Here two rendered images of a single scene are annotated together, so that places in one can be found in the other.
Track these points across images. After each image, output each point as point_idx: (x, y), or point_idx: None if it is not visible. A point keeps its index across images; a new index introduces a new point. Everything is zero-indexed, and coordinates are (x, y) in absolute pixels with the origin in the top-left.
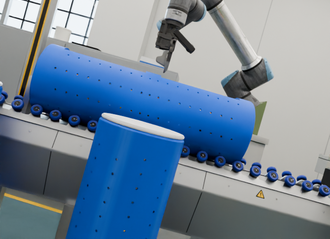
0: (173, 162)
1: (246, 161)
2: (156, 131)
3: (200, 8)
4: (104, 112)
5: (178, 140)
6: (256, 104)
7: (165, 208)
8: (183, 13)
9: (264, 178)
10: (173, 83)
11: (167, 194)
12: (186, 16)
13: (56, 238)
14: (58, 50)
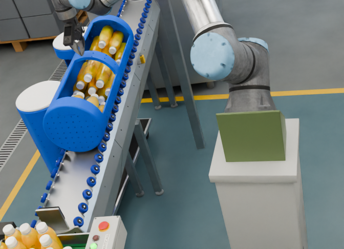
0: (25, 121)
1: (96, 159)
2: (16, 102)
3: (65, 2)
4: (50, 80)
5: (21, 110)
6: (226, 110)
7: (44, 145)
8: (56, 12)
9: (80, 180)
10: (68, 68)
11: (36, 137)
12: (60, 14)
13: None
14: (89, 25)
